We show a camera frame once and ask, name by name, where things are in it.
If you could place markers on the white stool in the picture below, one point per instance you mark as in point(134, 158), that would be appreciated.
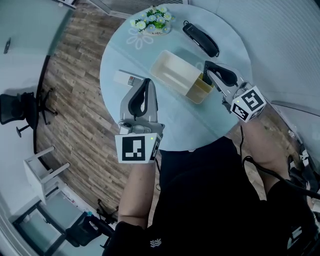
point(37, 172)

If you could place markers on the white bookshelf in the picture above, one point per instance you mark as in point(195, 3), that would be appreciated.
point(67, 2)

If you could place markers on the grey window blind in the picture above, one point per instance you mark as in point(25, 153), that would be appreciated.
point(140, 6)

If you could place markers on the frosted glass door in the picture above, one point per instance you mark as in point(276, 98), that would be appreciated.
point(30, 27)

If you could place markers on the person's black shirt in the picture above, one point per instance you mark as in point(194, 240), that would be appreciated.
point(212, 212)

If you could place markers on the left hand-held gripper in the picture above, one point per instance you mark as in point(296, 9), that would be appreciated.
point(133, 148)

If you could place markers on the black remote control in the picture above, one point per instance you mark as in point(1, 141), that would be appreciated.
point(206, 73)

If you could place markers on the small white floor object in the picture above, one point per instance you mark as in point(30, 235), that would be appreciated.
point(291, 133)

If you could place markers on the light blue tablecloth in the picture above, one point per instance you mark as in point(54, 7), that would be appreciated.
point(185, 122)

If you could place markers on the artificial flowers in pot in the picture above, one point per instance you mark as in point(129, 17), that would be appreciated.
point(152, 21)

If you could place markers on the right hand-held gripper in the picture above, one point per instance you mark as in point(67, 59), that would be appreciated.
point(250, 103)

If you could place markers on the white remote with red button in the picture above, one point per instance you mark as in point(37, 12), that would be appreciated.
point(123, 77)

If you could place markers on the black office chair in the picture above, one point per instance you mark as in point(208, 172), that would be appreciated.
point(87, 230)
point(20, 110)

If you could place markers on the cream plastic organizer box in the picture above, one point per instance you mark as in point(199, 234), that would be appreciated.
point(175, 71)

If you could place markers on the person's left forearm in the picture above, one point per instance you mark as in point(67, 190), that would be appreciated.
point(136, 195)

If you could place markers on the person's right forearm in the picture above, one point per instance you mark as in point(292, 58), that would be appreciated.
point(265, 152)

